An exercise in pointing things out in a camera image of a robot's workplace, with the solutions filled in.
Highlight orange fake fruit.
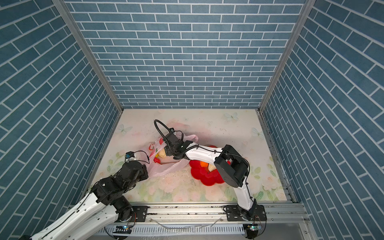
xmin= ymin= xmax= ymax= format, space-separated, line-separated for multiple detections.
xmin=200 ymin=161 xmax=209 ymax=168

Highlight red flower-shaped plate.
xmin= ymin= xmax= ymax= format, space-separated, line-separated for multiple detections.
xmin=186 ymin=145 xmax=225 ymax=187

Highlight right metal corner post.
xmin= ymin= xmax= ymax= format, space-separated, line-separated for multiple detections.
xmin=259 ymin=0 xmax=316 ymax=113

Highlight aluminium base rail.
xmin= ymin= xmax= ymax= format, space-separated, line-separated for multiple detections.
xmin=84 ymin=203 xmax=317 ymax=240

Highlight pink plastic bag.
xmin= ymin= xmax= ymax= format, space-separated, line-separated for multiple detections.
xmin=146 ymin=137 xmax=189 ymax=179

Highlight metal corner post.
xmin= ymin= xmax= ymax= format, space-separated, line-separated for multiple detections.
xmin=259 ymin=0 xmax=316 ymax=113
xmin=52 ymin=0 xmax=124 ymax=114

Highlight beige fake fruit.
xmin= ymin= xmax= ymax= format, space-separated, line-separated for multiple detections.
xmin=157 ymin=149 xmax=167 ymax=158
xmin=208 ymin=164 xmax=216 ymax=172

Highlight left metal corner post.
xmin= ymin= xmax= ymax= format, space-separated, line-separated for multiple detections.
xmin=52 ymin=0 xmax=124 ymax=114

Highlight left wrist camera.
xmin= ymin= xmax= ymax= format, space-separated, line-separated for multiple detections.
xmin=125 ymin=151 xmax=135 ymax=162

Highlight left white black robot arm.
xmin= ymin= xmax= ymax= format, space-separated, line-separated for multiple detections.
xmin=20 ymin=161 xmax=149 ymax=240

